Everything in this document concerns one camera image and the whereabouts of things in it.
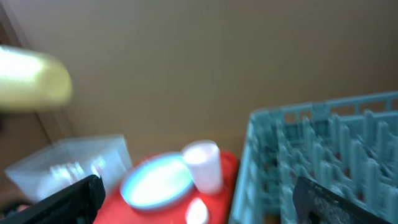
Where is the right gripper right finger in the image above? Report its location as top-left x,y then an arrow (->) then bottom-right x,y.
293,176 -> 389,224

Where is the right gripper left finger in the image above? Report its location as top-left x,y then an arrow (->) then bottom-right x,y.
1,175 -> 106,224

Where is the pink white cup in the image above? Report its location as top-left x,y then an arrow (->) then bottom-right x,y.
181,140 -> 223,195

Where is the yellow plastic cup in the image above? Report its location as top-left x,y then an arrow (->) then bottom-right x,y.
1,45 -> 73,113

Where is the gray dishwasher rack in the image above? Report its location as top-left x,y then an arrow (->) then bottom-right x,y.
229,92 -> 397,223

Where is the clear plastic storage bin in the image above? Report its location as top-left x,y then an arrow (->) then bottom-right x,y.
5,135 -> 132,202

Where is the light blue plate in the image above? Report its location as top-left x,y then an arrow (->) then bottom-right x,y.
120,152 -> 194,210

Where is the red serving tray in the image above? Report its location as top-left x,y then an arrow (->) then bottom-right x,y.
94,151 -> 239,224

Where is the white plastic spoon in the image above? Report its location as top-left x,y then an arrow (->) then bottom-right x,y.
185,198 -> 210,224

